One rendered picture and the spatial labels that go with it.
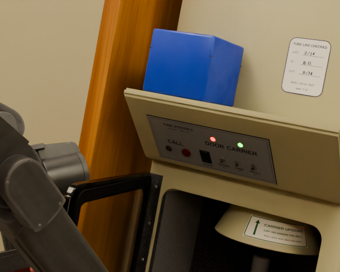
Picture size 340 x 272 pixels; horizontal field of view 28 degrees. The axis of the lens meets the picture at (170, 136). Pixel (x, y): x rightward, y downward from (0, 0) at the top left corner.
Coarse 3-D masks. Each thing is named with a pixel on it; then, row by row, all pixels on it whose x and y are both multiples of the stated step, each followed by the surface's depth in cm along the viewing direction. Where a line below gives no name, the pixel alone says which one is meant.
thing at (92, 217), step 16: (112, 176) 90; (128, 192) 96; (64, 208) 76; (80, 208) 80; (96, 208) 85; (112, 208) 90; (128, 208) 97; (80, 224) 81; (96, 224) 86; (112, 224) 92; (128, 224) 99; (96, 240) 87; (112, 240) 93; (128, 240) 100; (112, 256) 94; (128, 256) 102
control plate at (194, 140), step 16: (160, 128) 98; (176, 128) 96; (192, 128) 94; (208, 128) 92; (160, 144) 100; (176, 144) 98; (192, 144) 96; (208, 144) 94; (224, 144) 93; (256, 144) 89; (176, 160) 101; (192, 160) 99; (240, 160) 93; (256, 160) 92; (272, 160) 90; (256, 176) 94; (272, 176) 92
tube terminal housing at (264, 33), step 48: (192, 0) 105; (240, 0) 101; (288, 0) 97; (336, 0) 94; (336, 48) 93; (240, 96) 100; (288, 96) 96; (336, 96) 93; (192, 192) 103; (240, 192) 99; (288, 192) 96; (336, 240) 92
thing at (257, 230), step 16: (240, 208) 103; (224, 224) 104; (240, 224) 102; (256, 224) 100; (272, 224) 100; (288, 224) 100; (304, 224) 101; (240, 240) 100; (256, 240) 99; (272, 240) 99; (288, 240) 99; (304, 240) 100; (320, 240) 103
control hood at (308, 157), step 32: (128, 96) 96; (160, 96) 93; (224, 128) 91; (256, 128) 87; (288, 128) 84; (320, 128) 82; (160, 160) 104; (288, 160) 89; (320, 160) 86; (320, 192) 90
